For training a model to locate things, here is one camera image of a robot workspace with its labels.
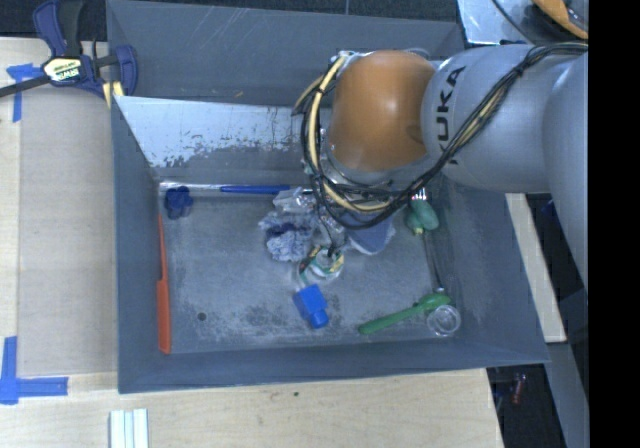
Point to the blue and clear pen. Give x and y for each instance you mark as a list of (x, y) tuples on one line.
[(252, 189)]

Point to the grey metal bin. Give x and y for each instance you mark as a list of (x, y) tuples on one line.
[(235, 286)]

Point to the crumpled clear plastic wrapper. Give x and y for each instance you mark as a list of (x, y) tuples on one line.
[(292, 200)]

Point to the clear glass cup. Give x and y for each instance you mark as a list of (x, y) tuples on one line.
[(443, 320)]

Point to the green toy vegetable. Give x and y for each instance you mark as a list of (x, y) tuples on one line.
[(422, 218)]

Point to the blue plastic block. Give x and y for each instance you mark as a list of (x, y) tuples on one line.
[(310, 305)]

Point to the blue grey cup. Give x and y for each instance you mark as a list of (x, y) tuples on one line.
[(371, 238)]

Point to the dark blue flower-shaped toy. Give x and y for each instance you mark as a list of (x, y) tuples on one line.
[(178, 202)]

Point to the blue and white cloth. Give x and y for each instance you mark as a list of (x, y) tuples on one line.
[(287, 238)]

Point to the orange flat stick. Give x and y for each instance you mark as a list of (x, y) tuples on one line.
[(163, 301)]

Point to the green plastic spoon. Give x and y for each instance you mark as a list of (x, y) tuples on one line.
[(400, 317)]

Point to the pale wood flat board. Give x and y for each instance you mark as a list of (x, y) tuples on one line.
[(65, 236)]

